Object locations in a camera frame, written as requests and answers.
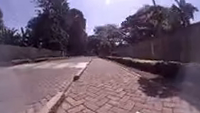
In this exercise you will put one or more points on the row of trees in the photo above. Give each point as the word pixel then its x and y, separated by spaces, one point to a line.
pixel 146 23
pixel 56 25

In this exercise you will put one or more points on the red brick path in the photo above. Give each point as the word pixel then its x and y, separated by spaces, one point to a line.
pixel 107 92

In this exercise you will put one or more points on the grey paved strip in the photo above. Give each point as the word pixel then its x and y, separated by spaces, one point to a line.
pixel 193 87

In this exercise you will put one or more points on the low concrete kerb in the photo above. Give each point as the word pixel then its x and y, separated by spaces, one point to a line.
pixel 77 75

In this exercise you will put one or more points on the pale boundary wall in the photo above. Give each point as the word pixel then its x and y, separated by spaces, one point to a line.
pixel 14 51

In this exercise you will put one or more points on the long boundary wall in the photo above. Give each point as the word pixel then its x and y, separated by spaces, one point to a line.
pixel 181 46

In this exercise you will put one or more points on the grey brick road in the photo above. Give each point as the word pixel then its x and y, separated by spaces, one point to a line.
pixel 19 87

